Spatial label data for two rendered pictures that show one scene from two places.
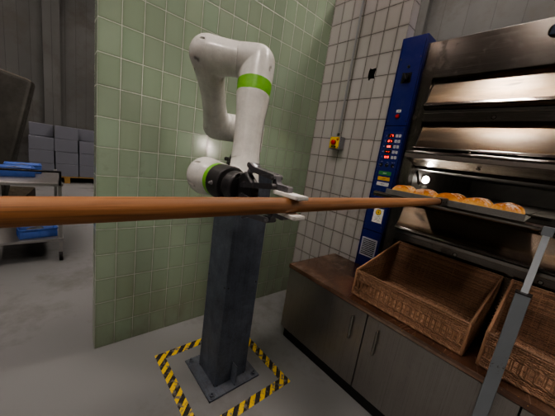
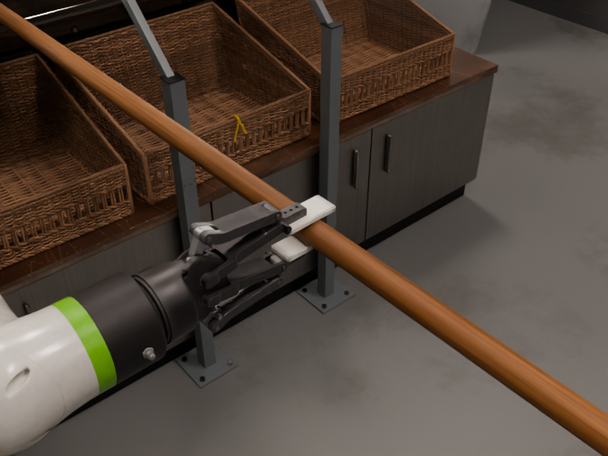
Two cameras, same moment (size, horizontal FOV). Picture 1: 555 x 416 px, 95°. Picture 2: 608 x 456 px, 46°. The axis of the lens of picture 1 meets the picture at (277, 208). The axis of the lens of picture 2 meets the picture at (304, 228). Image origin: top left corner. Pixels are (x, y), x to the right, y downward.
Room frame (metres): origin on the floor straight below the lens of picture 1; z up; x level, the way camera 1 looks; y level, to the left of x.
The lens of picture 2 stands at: (0.47, 0.61, 1.68)
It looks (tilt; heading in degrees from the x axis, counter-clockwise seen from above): 38 degrees down; 272
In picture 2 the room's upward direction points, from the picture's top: straight up
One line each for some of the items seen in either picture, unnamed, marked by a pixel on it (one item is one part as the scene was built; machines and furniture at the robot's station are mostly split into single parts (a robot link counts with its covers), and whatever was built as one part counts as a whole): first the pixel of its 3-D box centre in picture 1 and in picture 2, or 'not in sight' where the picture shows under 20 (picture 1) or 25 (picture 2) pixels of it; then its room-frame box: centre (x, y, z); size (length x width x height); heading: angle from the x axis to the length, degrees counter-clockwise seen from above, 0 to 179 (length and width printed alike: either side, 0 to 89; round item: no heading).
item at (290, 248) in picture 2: (286, 213); (303, 241); (0.49, -0.02, 1.17); 0.07 x 0.03 x 0.01; 44
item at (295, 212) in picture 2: (282, 183); (284, 211); (0.51, 0.00, 1.23); 0.05 x 0.01 x 0.03; 44
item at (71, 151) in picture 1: (65, 153); not in sight; (6.10, 5.17, 0.63); 1.27 x 0.88 x 1.26; 133
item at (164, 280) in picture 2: (243, 188); (185, 290); (0.61, 0.09, 1.19); 0.09 x 0.07 x 0.08; 44
